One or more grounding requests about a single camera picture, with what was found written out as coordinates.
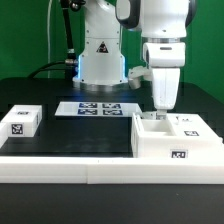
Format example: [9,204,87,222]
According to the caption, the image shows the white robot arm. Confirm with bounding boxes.
[60,0,197,119]

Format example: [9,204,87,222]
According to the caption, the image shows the black cable bundle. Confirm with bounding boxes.
[27,0,80,81]

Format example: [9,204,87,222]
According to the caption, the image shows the white marker base plate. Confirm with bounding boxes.
[55,102,141,117]

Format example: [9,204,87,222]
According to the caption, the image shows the white cabinet body box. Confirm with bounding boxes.
[131,113,224,159]

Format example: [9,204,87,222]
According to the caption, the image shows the small white cabinet top box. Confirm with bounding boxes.
[2,105,42,137]

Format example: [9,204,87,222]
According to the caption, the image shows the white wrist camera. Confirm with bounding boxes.
[128,66,152,89]

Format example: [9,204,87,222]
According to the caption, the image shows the white thin cable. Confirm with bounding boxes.
[46,0,54,79]

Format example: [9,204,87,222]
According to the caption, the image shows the white front fence rail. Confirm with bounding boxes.
[0,156,224,184]

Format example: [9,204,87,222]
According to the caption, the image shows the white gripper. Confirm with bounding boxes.
[143,42,185,120]

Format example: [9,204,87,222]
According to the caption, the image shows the white cabinet door panel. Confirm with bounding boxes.
[167,113,218,140]
[142,111,157,120]

